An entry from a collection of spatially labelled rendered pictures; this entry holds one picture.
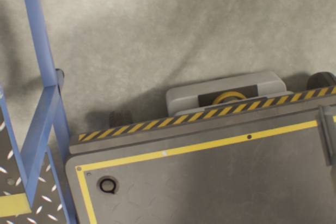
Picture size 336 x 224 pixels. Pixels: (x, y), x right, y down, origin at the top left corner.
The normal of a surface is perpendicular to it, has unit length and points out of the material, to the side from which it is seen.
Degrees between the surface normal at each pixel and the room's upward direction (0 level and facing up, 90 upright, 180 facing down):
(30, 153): 90
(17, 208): 0
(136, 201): 0
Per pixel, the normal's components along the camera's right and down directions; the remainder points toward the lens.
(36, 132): -0.16, -0.93
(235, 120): 0.10, 0.33
